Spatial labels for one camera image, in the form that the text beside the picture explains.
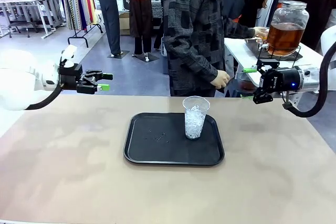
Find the mannequin with dark trousers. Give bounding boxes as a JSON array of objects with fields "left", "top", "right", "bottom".
[{"left": 86, "top": 0, "right": 131, "bottom": 59}]

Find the person's right hand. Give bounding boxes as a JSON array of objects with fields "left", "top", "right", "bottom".
[{"left": 211, "top": 69, "right": 232, "bottom": 90}]

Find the dark mat under dispenser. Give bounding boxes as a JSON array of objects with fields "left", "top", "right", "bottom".
[{"left": 244, "top": 38, "right": 303, "bottom": 61}]

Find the tall clear iced cup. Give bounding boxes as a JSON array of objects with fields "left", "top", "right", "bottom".
[{"left": 182, "top": 95, "right": 211, "bottom": 140}]

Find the clothes rack with fabrics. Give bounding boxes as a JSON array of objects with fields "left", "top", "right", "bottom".
[{"left": 56, "top": 0, "right": 104, "bottom": 48}]

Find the black stool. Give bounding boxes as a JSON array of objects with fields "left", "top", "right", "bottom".
[{"left": 7, "top": 21, "right": 40, "bottom": 35}]

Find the black plastic serving tray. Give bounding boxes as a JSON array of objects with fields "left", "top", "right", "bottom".
[{"left": 123, "top": 112, "right": 225, "bottom": 167}]

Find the mannequin with plaid shirt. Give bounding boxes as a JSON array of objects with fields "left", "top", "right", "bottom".
[{"left": 121, "top": 0, "right": 167, "bottom": 63}]

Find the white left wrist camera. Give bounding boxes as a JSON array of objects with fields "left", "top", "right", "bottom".
[{"left": 60, "top": 45, "right": 78, "bottom": 68}]

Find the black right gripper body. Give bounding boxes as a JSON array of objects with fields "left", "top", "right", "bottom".
[{"left": 259, "top": 66, "right": 303, "bottom": 94}]

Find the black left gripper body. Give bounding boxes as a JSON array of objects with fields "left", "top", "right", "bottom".
[{"left": 58, "top": 63, "right": 85, "bottom": 90}]

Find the glass tea dispenser jar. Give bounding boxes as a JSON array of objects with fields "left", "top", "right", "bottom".
[{"left": 266, "top": 0, "right": 310, "bottom": 57}]

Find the black wire dispenser stand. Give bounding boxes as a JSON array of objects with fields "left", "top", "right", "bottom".
[{"left": 256, "top": 45, "right": 302, "bottom": 63}]

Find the brown cardboard box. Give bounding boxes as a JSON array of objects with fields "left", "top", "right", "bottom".
[{"left": 118, "top": 11, "right": 131, "bottom": 36}]

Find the black white patterned fabric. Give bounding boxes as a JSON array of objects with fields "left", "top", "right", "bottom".
[{"left": 151, "top": 0, "right": 164, "bottom": 19}]

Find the person's left forearm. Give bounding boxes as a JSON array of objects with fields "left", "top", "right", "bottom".
[{"left": 225, "top": 18, "right": 256, "bottom": 39}]

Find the person's left hand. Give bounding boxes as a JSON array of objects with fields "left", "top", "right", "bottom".
[{"left": 254, "top": 26, "right": 268, "bottom": 40}]

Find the person's right forearm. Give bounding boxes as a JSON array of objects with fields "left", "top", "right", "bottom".
[{"left": 182, "top": 52, "right": 219, "bottom": 83}]

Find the white side table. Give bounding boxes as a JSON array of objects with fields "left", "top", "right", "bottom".
[{"left": 224, "top": 37, "right": 324, "bottom": 86}]

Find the person in patchwork jacket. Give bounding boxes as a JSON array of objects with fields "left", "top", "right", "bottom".
[{"left": 160, "top": 0, "right": 257, "bottom": 98}]

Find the white work table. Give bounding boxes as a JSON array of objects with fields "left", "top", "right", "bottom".
[{"left": 0, "top": 0, "right": 66, "bottom": 38}]

